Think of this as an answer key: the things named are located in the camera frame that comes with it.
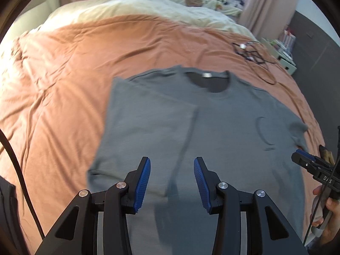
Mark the grey t-shirt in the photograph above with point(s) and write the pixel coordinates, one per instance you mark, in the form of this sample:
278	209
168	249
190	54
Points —
212	127

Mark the orange blanket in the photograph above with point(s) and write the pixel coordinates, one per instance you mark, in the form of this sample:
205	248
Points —
66	85

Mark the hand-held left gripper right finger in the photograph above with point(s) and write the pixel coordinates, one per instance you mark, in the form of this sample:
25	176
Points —
201	183

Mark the brown object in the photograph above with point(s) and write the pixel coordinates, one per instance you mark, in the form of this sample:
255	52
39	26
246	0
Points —
326	154

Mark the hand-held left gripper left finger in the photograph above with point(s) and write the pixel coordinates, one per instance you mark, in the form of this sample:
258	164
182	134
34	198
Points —
143	183

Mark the pale green nightstand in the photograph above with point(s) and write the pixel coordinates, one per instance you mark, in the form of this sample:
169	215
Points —
285	61

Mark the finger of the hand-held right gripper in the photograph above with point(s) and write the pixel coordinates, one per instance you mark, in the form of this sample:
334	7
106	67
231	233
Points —
301	156

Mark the person's dark clothing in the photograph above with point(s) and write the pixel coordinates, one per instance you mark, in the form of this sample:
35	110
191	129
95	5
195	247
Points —
8	217

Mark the row of books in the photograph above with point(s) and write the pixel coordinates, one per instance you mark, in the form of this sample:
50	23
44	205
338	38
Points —
288	39

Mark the cream duvet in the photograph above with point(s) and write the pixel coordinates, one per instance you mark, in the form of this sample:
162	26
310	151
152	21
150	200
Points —
132	5

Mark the person's right hand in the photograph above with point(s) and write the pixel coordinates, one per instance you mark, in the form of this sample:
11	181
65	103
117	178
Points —
333	217

